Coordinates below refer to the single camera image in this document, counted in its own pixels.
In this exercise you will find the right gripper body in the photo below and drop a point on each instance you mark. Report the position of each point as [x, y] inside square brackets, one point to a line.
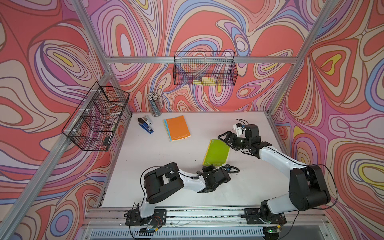
[242, 142]

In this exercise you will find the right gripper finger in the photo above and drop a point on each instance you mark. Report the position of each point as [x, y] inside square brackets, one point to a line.
[228, 137]
[235, 146]

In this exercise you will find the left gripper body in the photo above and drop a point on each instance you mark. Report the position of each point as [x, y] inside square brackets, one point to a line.
[210, 173]

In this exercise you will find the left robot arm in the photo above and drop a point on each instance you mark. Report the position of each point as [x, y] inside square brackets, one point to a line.
[160, 182]

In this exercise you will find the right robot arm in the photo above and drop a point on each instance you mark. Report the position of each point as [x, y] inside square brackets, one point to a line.
[307, 185]

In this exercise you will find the yellow sticky notes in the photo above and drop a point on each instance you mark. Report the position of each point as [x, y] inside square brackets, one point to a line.
[205, 81]

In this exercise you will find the blue stapler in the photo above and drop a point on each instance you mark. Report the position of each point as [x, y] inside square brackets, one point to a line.
[143, 124]

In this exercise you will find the small white eraser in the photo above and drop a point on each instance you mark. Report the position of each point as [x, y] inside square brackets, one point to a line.
[148, 120]

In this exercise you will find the mesh pencil cup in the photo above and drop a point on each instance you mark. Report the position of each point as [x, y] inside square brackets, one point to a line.
[154, 104]

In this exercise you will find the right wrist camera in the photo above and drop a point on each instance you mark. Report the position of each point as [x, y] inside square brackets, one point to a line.
[240, 129]

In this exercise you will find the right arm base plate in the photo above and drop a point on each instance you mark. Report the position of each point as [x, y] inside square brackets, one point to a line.
[258, 216]

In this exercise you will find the back wire basket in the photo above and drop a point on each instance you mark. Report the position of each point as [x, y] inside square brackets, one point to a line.
[193, 65]

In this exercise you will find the wire basket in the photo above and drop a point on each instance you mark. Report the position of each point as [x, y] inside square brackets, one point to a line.
[193, 65]
[95, 121]

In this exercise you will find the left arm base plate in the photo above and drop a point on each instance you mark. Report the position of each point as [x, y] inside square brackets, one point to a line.
[133, 218]

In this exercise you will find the left wire basket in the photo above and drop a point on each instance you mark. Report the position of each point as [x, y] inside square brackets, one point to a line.
[95, 121]

